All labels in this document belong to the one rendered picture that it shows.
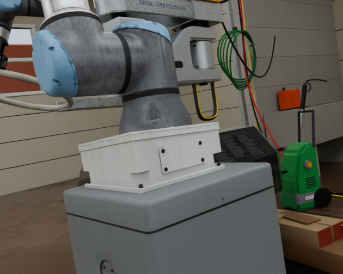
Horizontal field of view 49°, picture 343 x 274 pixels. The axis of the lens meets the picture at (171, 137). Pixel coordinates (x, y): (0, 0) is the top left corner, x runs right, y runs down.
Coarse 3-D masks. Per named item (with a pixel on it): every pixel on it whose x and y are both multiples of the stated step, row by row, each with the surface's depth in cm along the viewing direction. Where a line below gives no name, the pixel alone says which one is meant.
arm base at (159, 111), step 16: (128, 96) 93; (144, 96) 91; (160, 96) 91; (176, 96) 94; (128, 112) 92; (144, 112) 90; (160, 112) 90; (176, 112) 91; (128, 128) 91; (144, 128) 89; (160, 128) 89
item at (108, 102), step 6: (120, 96) 207; (60, 102) 193; (66, 102) 196; (78, 102) 188; (84, 102) 191; (90, 102) 193; (96, 102) 196; (102, 102) 198; (108, 102) 201; (114, 102) 204; (120, 102) 206; (72, 108) 186; (78, 108) 188; (84, 108) 195; (90, 108) 201; (96, 108) 207; (102, 108) 211
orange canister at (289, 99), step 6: (288, 90) 504; (294, 90) 512; (282, 96) 508; (288, 96) 503; (294, 96) 511; (282, 102) 510; (288, 102) 503; (294, 102) 510; (300, 102) 519; (282, 108) 511; (288, 108) 505; (294, 108) 512
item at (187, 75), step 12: (180, 36) 239; (192, 36) 246; (204, 36) 255; (180, 48) 238; (180, 60) 237; (180, 72) 236; (192, 72) 244; (204, 72) 252; (216, 72) 262; (180, 84) 247; (204, 84) 264
